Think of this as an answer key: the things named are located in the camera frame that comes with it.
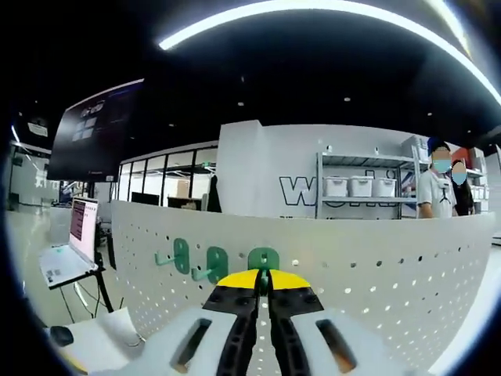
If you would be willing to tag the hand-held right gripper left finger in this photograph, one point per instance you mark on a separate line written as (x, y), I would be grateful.
(219, 337)

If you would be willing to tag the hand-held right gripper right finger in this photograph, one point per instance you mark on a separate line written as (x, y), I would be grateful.
(305, 337)

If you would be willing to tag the white perforated mounting plate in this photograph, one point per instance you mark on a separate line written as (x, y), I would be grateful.
(391, 274)

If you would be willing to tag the black laptop stand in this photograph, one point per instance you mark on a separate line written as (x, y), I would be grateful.
(103, 290)

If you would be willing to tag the black hanging coat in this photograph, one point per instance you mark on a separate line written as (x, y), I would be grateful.
(213, 194)

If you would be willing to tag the white storage box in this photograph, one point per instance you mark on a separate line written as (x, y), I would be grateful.
(383, 187)
(361, 186)
(336, 186)

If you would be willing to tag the black computer mouse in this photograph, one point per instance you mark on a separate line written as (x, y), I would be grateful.
(62, 336)

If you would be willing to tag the silver laptop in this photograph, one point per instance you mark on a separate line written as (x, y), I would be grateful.
(82, 223)

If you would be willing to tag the grey metal shelf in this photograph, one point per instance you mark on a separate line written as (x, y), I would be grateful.
(364, 164)

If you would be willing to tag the white storage shelf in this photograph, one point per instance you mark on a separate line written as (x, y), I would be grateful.
(480, 184)

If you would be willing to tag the large black screen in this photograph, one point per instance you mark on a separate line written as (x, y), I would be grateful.
(94, 133)

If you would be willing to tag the ceiling light strip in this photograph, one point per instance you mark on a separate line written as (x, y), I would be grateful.
(313, 15)

